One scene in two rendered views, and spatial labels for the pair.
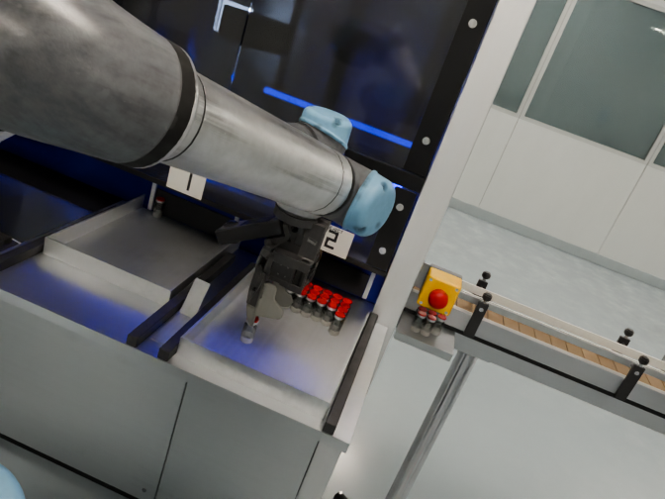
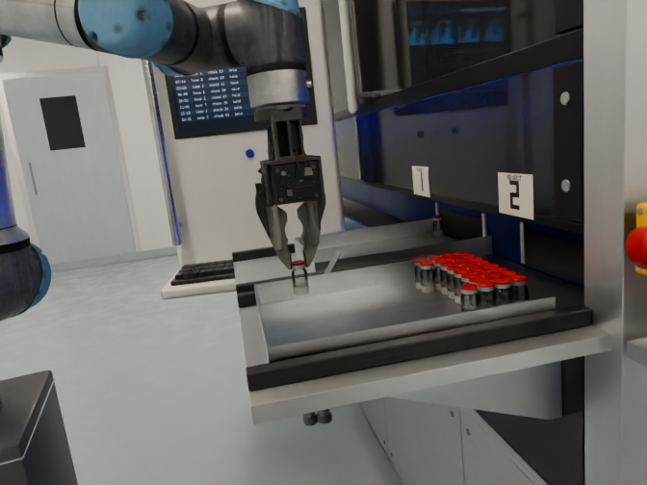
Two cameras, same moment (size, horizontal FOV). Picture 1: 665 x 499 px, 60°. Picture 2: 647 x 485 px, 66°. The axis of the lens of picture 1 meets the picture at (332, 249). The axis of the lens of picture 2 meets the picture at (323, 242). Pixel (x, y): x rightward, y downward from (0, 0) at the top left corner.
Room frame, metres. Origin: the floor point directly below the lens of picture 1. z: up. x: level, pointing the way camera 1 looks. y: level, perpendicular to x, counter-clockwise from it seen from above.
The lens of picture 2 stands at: (0.66, -0.58, 1.12)
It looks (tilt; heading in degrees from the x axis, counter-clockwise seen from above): 11 degrees down; 73
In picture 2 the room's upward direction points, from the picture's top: 6 degrees counter-clockwise
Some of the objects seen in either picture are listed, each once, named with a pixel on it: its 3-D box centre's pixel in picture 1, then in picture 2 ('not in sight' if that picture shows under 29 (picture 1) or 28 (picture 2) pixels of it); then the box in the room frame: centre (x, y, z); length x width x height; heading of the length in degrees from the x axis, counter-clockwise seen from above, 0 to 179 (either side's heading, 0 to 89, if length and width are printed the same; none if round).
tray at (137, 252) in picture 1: (153, 243); (384, 245); (1.07, 0.36, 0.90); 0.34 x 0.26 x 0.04; 174
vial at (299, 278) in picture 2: (248, 330); (299, 278); (0.82, 0.09, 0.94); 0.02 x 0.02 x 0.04
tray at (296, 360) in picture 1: (285, 330); (383, 301); (0.92, 0.03, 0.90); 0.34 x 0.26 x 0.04; 173
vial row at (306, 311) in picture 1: (303, 303); (458, 284); (1.03, 0.02, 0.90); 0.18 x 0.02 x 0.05; 83
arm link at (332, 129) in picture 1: (317, 149); (269, 28); (0.82, 0.07, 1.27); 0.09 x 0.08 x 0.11; 149
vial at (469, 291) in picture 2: (336, 323); (470, 303); (1.00, -0.06, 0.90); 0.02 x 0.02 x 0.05
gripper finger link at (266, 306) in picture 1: (265, 308); (280, 239); (0.80, 0.07, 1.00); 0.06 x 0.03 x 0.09; 83
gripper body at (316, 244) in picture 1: (291, 247); (287, 157); (0.82, 0.06, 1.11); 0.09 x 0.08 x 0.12; 83
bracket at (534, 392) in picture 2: not in sight; (435, 392); (0.95, -0.05, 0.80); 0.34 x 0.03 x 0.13; 174
